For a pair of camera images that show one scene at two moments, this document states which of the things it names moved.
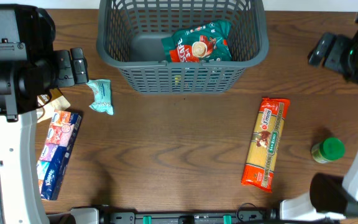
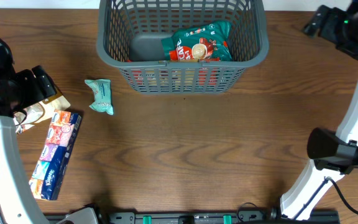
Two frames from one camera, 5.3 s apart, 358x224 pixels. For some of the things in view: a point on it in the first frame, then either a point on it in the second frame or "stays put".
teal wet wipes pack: [102, 89] stays put
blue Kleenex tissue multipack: [63, 129] stays put
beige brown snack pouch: [56, 102] stays put
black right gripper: [334, 54] -> [319, 22]
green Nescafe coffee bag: [201, 42] stays put
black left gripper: [64, 68] -> [38, 83]
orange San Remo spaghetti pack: [258, 171] -> [176, 73]
